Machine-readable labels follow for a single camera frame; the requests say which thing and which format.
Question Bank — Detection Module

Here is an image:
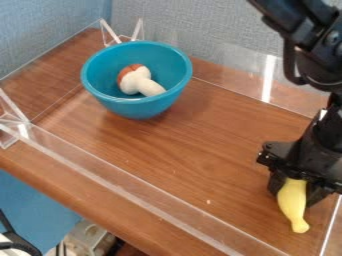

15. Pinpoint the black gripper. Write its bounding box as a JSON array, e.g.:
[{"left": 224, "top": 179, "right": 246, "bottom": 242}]
[{"left": 256, "top": 124, "right": 342, "bottom": 207}]

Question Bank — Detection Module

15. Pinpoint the blue plastic bowl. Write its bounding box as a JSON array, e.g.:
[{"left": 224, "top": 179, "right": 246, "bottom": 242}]
[{"left": 80, "top": 41, "right": 192, "bottom": 120}]

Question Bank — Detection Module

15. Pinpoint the clear acrylic barrier wall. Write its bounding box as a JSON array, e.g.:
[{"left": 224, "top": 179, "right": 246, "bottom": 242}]
[{"left": 0, "top": 23, "right": 342, "bottom": 256}]

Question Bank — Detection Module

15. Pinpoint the white brown toy mushroom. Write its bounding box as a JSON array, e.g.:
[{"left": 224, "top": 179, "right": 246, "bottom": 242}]
[{"left": 117, "top": 64, "right": 165, "bottom": 97}]

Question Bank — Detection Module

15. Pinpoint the yellow toy banana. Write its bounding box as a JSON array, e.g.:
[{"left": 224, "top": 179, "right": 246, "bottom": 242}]
[{"left": 276, "top": 178, "right": 310, "bottom": 233}]

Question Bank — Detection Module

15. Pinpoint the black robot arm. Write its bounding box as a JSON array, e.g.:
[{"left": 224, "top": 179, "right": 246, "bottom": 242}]
[{"left": 247, "top": 0, "right": 342, "bottom": 206}]

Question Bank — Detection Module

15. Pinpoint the grey metal bracket under table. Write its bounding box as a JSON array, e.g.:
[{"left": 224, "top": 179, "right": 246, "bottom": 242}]
[{"left": 55, "top": 220, "right": 116, "bottom": 256}]

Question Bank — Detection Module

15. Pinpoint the black cable bottom left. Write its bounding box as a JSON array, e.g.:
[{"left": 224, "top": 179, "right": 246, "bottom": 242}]
[{"left": 0, "top": 209, "right": 44, "bottom": 256}]

